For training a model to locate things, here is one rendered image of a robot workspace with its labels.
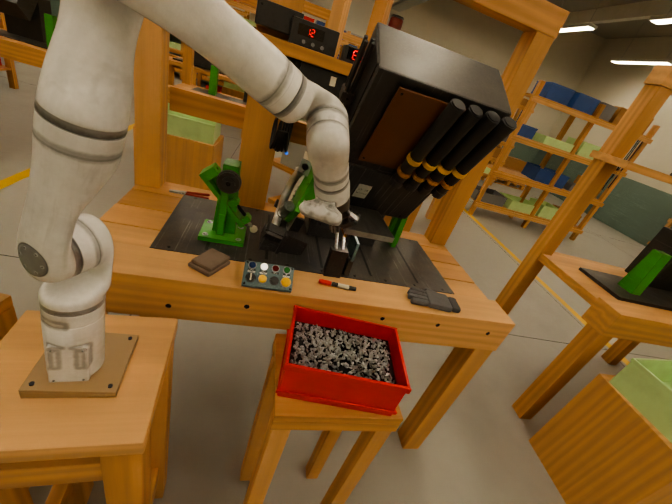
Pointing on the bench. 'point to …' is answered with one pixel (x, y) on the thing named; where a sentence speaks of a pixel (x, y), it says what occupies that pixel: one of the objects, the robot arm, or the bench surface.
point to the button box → (267, 277)
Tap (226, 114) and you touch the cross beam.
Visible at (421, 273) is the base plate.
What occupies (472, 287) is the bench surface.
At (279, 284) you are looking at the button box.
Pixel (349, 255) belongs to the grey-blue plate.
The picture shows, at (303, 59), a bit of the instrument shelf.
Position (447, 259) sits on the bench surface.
